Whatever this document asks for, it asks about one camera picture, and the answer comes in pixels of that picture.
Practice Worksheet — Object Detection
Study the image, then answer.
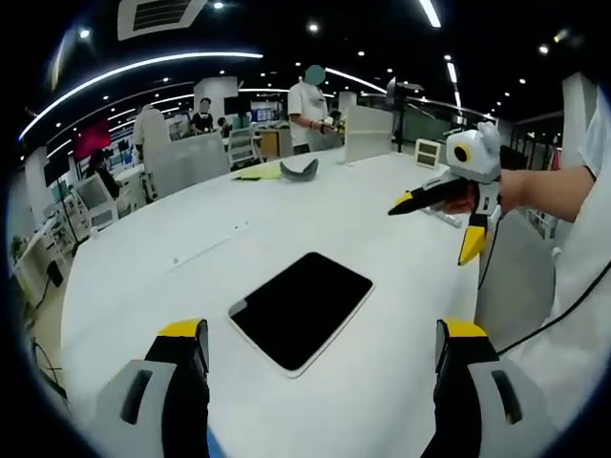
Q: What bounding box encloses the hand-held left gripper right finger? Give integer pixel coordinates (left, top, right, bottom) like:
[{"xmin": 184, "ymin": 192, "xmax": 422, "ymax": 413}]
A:
[{"xmin": 432, "ymin": 318, "xmax": 560, "ymax": 458}]

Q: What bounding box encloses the ceiling air vent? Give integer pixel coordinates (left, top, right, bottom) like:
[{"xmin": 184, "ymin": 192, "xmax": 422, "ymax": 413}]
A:
[{"xmin": 116, "ymin": 0, "xmax": 207, "ymax": 42}]

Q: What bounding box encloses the white office chair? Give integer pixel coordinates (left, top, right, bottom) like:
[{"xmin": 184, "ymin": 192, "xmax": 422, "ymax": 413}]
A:
[
  {"xmin": 227, "ymin": 125, "xmax": 262, "ymax": 166},
  {"xmin": 74, "ymin": 171, "xmax": 121, "ymax": 233}
]

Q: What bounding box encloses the black cable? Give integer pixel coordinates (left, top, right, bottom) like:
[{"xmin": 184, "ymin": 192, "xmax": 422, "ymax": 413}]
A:
[{"xmin": 495, "ymin": 264, "xmax": 611, "ymax": 355}]

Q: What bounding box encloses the small white framed box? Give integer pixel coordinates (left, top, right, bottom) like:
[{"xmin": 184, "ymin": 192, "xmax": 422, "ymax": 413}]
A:
[{"xmin": 413, "ymin": 137, "xmax": 444, "ymax": 170}]

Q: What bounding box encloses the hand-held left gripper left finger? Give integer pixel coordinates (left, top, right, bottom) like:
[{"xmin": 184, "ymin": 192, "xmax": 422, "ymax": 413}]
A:
[{"xmin": 95, "ymin": 318, "xmax": 212, "ymax": 458}]

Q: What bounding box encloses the white desk divider panel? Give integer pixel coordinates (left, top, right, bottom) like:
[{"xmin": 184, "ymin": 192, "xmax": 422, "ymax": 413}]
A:
[{"xmin": 342, "ymin": 104, "xmax": 393, "ymax": 167}]

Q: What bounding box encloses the yellow cloth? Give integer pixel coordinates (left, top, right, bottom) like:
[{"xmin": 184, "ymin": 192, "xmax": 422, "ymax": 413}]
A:
[{"xmin": 231, "ymin": 167, "xmax": 280, "ymax": 182}]

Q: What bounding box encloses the grey desk divider panel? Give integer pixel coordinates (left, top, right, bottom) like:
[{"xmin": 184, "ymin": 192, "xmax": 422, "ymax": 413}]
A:
[{"xmin": 141, "ymin": 130, "xmax": 232, "ymax": 198}]

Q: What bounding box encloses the black tablet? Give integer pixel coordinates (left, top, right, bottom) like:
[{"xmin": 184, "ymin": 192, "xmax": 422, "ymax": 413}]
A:
[{"xmin": 227, "ymin": 251, "xmax": 375, "ymax": 379}]

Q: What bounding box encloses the thin gripper cable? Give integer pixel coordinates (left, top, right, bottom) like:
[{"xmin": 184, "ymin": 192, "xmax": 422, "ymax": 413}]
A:
[{"xmin": 475, "ymin": 209, "xmax": 507, "ymax": 290}]

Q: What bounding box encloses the red display screen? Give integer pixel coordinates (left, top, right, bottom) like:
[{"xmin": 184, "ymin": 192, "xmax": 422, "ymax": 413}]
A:
[{"xmin": 72, "ymin": 120, "xmax": 112, "ymax": 159}]

